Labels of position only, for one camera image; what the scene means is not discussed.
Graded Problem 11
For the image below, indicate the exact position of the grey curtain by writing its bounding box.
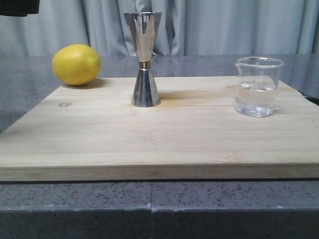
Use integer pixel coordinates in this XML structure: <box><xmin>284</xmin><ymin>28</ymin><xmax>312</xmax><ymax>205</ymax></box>
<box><xmin>0</xmin><ymin>0</ymin><xmax>319</xmax><ymax>56</ymax></box>

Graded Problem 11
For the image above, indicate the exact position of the clear glass beaker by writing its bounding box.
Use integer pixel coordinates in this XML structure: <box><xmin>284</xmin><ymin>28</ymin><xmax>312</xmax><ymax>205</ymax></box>
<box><xmin>235</xmin><ymin>56</ymin><xmax>284</xmax><ymax>117</ymax></box>

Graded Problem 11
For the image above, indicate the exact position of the black board handle loop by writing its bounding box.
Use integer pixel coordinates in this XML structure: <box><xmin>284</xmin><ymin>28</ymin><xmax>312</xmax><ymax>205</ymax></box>
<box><xmin>300</xmin><ymin>92</ymin><xmax>319</xmax><ymax>106</ymax></box>

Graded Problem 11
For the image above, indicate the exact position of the steel double jigger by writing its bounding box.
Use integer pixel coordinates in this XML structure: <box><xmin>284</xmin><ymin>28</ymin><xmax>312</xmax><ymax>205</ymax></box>
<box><xmin>124</xmin><ymin>12</ymin><xmax>161</xmax><ymax>108</ymax></box>

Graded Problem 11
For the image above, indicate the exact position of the bamboo cutting board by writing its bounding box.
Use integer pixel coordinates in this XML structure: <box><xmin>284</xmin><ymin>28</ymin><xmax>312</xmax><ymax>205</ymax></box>
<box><xmin>0</xmin><ymin>76</ymin><xmax>319</xmax><ymax>181</ymax></box>

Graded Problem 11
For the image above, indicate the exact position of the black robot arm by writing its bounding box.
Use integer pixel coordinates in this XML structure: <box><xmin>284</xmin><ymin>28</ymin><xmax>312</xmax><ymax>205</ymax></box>
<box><xmin>0</xmin><ymin>0</ymin><xmax>40</xmax><ymax>17</ymax></box>

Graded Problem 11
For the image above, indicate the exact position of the yellow lemon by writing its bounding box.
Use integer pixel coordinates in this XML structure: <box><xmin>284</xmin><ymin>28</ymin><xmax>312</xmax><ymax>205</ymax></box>
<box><xmin>52</xmin><ymin>44</ymin><xmax>102</xmax><ymax>86</ymax></box>

